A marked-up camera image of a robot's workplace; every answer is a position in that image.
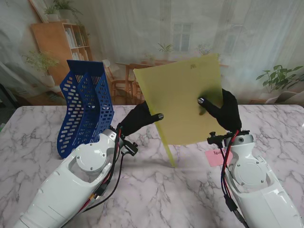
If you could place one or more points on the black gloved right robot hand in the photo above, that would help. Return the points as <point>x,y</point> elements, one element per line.
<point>229,114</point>

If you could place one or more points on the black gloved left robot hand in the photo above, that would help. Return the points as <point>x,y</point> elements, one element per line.
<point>137,118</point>

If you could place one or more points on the pink paper receipt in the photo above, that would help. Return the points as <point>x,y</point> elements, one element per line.
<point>213,158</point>

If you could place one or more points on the yellow-green translucent file folder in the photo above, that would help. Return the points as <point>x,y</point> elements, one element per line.
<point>180,95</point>

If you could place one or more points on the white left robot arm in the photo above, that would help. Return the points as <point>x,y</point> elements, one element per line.
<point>64,190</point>

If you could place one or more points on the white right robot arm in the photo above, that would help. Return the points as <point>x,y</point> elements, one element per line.
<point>261,190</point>

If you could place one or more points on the blue perforated file rack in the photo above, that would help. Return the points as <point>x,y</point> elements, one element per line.
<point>80,118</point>

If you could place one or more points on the printed room scene backdrop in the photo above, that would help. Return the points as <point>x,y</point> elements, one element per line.
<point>142,28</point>

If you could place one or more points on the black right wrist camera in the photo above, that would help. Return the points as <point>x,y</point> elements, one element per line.
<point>215,140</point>

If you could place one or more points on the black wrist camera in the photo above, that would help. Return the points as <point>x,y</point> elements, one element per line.
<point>130,148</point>
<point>215,140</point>

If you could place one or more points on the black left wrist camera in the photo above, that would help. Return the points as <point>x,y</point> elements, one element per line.
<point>130,148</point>

